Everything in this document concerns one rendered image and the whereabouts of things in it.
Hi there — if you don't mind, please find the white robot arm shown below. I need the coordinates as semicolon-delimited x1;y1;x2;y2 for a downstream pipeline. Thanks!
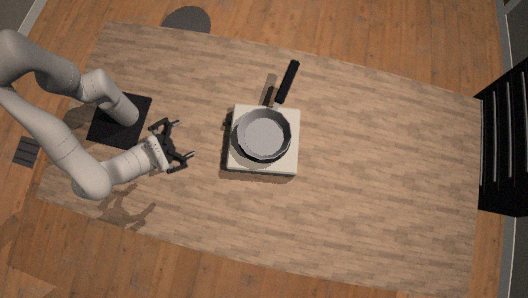
0;29;169;201

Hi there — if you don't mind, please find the grey frying pan with black handle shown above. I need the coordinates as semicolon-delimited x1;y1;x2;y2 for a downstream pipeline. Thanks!
237;59;300;160

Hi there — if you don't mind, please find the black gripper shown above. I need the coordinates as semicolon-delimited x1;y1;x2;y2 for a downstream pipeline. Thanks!
148;117;195;174

